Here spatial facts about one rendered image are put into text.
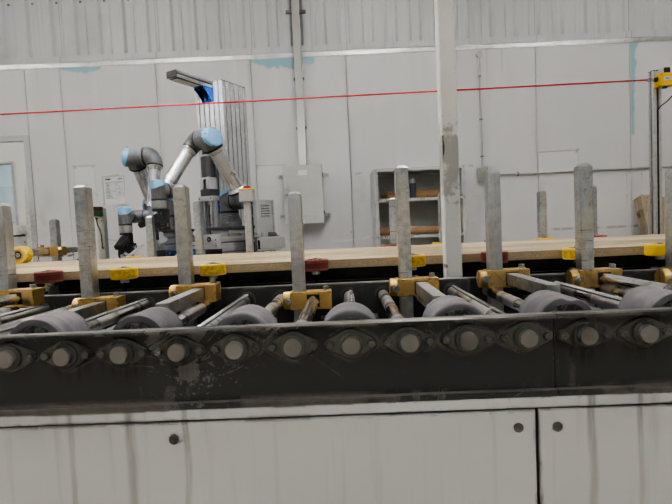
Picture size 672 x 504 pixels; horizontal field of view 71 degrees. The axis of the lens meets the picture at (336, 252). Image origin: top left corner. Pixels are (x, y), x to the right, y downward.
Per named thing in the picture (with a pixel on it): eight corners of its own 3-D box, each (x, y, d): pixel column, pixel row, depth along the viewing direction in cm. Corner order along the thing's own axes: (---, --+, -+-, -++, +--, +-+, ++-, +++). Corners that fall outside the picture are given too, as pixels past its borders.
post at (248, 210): (248, 289, 247) (244, 202, 244) (258, 288, 247) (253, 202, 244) (247, 290, 242) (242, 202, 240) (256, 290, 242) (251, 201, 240)
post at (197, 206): (200, 293, 247) (194, 201, 244) (206, 292, 247) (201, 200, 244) (198, 294, 243) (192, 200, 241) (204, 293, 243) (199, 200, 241)
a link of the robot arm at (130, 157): (167, 218, 329) (141, 154, 288) (145, 219, 329) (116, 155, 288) (170, 206, 337) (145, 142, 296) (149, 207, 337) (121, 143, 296)
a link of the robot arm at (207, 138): (245, 203, 307) (201, 126, 281) (260, 201, 297) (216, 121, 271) (233, 213, 299) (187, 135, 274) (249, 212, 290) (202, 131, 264)
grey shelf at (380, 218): (375, 318, 511) (369, 174, 503) (458, 314, 512) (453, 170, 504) (379, 326, 467) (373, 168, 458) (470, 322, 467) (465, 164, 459)
